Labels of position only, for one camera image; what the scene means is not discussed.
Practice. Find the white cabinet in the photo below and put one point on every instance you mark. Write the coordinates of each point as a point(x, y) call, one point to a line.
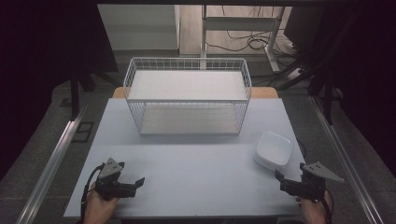
point(140, 28)

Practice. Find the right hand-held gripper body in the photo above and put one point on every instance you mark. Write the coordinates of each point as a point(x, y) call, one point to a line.
point(308, 183)

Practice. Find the dark monitor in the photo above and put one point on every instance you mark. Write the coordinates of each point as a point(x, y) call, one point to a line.
point(299, 26)

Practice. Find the black floor socket cover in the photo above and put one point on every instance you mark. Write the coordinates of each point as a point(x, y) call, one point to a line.
point(83, 132)

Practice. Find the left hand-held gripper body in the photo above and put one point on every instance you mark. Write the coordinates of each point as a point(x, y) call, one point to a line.
point(112, 186)

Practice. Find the wooden table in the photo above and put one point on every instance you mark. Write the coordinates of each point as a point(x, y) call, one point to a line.
point(264, 92)

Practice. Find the white metal desk frame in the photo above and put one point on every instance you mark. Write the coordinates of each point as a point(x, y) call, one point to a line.
point(239, 23)

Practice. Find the white square plate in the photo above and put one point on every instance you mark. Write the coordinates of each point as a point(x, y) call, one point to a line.
point(261, 162)
point(275, 148)

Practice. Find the white power strip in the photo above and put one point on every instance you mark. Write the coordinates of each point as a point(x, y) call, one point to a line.
point(295, 74)

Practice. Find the person's right hand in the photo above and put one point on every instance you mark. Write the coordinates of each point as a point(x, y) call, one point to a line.
point(313, 211)

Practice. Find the person's left hand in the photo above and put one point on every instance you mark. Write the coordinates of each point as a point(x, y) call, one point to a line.
point(99, 208)

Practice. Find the aluminium rail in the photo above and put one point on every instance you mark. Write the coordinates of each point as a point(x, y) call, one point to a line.
point(345, 161)
point(49, 168)

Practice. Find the black metal stand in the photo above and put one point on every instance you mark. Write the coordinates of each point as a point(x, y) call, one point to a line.
point(74, 93)

